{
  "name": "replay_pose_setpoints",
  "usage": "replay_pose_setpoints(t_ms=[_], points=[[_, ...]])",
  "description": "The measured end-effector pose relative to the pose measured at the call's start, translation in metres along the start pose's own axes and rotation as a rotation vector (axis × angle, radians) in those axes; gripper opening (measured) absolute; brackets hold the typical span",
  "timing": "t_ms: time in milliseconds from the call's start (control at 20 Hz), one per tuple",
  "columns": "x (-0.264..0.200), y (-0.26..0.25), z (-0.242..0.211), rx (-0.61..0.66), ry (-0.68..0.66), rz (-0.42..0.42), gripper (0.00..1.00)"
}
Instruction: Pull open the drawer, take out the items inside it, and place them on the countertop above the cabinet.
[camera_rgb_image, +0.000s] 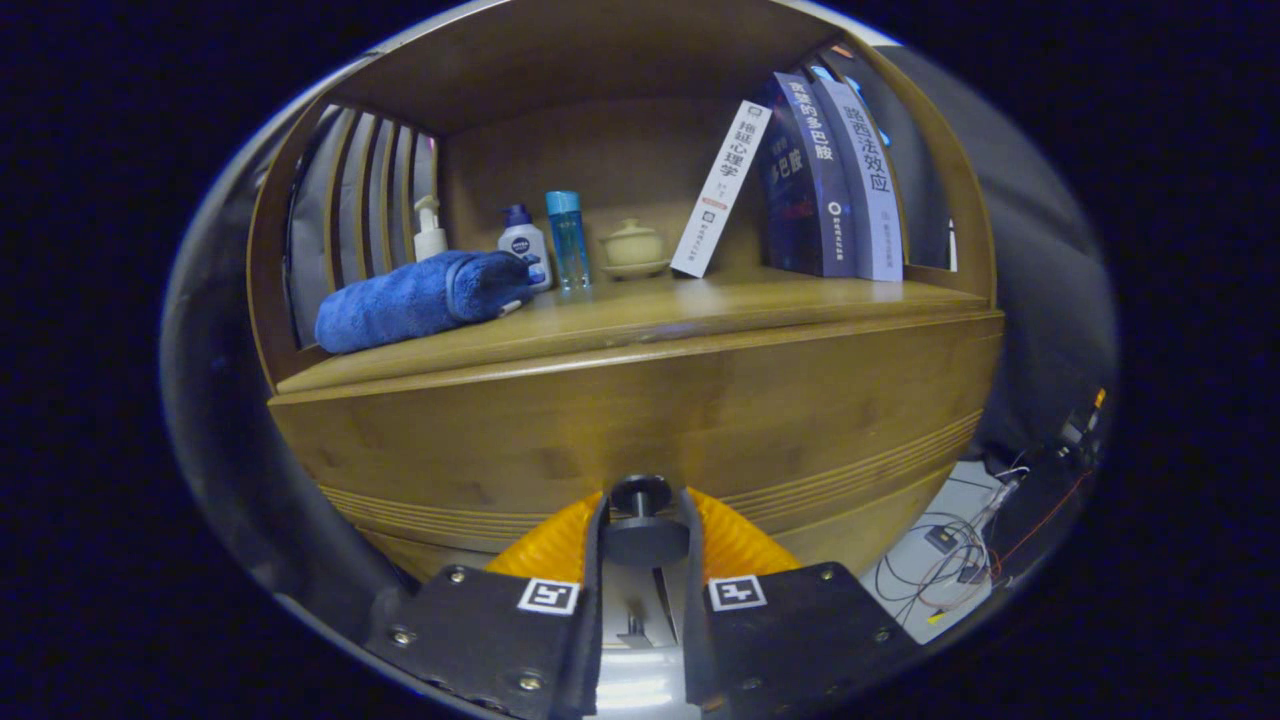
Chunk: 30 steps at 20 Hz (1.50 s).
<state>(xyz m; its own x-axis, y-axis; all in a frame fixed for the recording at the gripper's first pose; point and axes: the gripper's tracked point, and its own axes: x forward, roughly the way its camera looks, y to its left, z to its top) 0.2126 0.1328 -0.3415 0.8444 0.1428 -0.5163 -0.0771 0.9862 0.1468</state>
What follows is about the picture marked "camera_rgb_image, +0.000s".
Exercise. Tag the black and orange tool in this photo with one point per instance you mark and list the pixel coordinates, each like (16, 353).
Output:
(1080, 425)

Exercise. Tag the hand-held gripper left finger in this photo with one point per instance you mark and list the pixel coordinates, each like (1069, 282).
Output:
(590, 620)

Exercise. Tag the wooden cabinet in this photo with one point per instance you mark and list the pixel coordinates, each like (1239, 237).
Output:
(560, 170)

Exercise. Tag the dark blue book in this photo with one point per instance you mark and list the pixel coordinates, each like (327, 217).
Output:
(800, 190)

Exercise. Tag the white lotion bottle blue cap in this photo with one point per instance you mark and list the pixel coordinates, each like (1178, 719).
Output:
(523, 245)

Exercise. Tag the clear blue bottle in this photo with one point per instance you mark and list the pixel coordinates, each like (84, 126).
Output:
(568, 245)

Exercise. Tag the white pump bottle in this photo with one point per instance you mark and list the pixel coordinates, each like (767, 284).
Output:
(430, 240)

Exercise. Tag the white book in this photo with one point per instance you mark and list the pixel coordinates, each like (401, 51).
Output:
(720, 190)

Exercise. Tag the wooden countertop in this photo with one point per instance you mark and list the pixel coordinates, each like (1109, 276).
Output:
(700, 310)

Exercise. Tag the rolled blue towel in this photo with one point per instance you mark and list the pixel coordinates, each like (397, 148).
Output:
(400, 305)

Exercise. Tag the light purple book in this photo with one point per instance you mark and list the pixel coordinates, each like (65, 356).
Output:
(870, 180)

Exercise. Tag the beige lidded teacup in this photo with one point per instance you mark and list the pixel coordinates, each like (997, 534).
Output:
(633, 248)

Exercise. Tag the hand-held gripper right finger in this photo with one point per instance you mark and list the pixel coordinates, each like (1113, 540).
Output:
(695, 620)

